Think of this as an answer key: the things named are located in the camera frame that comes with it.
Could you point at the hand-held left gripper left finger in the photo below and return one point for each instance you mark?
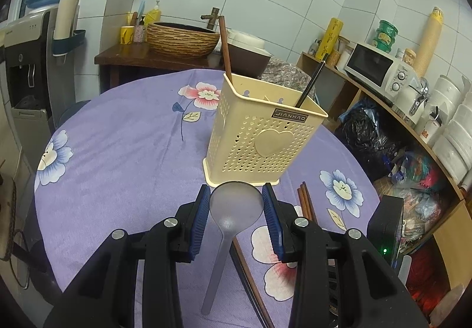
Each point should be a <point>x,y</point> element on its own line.
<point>197,225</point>

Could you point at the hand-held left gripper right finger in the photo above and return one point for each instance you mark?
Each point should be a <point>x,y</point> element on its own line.
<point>273,225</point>

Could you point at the brown wooden chopstick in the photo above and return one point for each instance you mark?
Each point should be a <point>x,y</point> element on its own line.
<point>309,204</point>
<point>225,51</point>
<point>250,283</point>
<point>303,204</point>

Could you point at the grey translucent plastic spoon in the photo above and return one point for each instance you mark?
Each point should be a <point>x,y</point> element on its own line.
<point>236,206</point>

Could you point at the cream perforated utensil holder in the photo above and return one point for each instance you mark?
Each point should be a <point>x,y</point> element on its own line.
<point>258,121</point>

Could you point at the colourful plastic bags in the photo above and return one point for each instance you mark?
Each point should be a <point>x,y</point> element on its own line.
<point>416,180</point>

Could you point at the black plastic bag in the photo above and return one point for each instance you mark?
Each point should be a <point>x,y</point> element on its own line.
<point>365,136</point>

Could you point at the light wooden shelf unit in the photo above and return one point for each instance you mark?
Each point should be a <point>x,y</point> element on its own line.
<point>413,129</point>

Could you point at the purple floral tablecloth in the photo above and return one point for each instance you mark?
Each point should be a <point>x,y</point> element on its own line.
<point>129,151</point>

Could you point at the stack of white containers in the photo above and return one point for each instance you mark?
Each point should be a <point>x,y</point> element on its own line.
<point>453,129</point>

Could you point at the white electric kettle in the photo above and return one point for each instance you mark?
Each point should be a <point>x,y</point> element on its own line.
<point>418,99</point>

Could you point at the black chopstick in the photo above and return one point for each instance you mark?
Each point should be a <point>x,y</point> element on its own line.
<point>311,83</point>

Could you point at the floral patterned cloth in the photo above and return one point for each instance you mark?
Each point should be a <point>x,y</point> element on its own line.
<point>284,73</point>

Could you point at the white microwave oven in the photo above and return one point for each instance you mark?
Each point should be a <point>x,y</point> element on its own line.
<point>372,64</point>

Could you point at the dark wooden counter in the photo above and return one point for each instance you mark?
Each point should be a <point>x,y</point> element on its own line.
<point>147,60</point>

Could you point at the white and brown rice cooker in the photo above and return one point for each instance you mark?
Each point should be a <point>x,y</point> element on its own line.
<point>247,53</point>

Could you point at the clear jar of grains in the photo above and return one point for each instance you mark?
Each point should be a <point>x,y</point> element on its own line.
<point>337,55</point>

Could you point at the woven-look wash basin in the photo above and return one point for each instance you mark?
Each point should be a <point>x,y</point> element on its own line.
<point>182,40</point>

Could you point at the stack of paper cups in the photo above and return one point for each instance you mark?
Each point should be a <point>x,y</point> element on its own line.
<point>429,44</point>

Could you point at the stack of green cans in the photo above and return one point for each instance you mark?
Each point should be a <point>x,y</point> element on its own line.
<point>385,35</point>

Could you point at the tall yellow bottle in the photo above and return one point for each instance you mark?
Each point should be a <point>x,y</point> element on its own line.
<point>328,36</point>

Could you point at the small patterned cup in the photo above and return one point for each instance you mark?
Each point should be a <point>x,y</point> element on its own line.
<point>139,34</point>

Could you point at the yellow cup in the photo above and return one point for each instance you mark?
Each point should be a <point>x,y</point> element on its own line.
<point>127,35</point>

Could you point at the bronze faucet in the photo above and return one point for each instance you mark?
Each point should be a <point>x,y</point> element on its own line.
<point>211,18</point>

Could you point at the yellow dish soap bottle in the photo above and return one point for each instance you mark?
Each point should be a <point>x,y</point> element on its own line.
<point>152,14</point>

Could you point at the white water dispenser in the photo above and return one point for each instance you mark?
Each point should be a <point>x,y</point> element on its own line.
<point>29,55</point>

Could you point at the blue wall-mounted holder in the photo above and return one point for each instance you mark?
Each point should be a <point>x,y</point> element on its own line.
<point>70,42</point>

